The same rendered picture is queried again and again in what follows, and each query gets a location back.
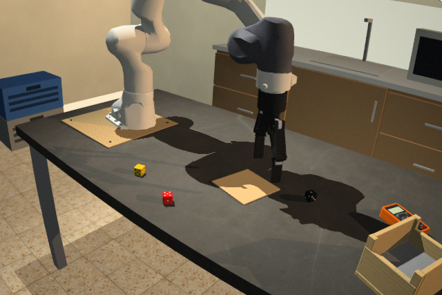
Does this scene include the red die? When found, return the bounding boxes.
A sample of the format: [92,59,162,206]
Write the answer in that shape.
[162,191,173,204]

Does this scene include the black die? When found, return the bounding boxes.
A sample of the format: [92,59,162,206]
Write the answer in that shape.
[305,190,317,202]

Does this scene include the wooden crate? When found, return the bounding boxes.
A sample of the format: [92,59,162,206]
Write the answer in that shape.
[359,216,442,295]

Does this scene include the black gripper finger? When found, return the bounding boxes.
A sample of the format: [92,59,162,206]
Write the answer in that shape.
[265,118,287,183]
[253,109,267,159]

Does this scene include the yellow die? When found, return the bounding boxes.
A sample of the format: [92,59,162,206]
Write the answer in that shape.
[134,164,145,176]

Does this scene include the tan flat mat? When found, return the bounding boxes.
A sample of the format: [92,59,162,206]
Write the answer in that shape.
[211,169,280,205]

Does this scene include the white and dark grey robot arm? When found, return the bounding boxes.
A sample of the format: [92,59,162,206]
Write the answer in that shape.
[106,0,297,130]

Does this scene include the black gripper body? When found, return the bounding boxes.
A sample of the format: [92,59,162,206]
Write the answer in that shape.
[257,89,287,131]

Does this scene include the orange digital multimeter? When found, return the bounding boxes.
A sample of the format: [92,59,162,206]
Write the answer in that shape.
[380,203,430,234]

